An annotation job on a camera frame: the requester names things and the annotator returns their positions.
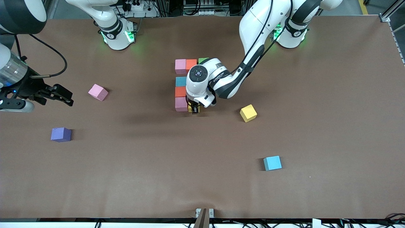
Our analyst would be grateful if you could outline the purple foam cube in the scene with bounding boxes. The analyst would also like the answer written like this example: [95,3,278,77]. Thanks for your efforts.
[51,127,72,143]

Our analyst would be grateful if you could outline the pink foam cube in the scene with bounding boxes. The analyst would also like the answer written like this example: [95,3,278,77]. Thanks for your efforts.
[175,59,187,75]
[88,84,109,102]
[175,97,189,112]

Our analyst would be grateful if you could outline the white power strip with plugs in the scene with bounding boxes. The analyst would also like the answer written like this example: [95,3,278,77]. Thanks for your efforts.
[122,0,159,18]

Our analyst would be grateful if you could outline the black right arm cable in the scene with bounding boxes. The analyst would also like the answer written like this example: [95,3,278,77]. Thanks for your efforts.
[14,33,68,79]

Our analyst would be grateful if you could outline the metal table clamp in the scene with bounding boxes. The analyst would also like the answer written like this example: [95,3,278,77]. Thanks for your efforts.
[195,208,215,228]

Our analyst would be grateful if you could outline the brown table mat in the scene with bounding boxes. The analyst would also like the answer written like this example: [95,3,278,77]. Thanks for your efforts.
[0,16,405,219]

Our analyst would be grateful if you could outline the aluminium frame profile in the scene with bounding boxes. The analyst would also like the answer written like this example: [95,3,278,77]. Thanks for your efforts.
[379,0,405,23]

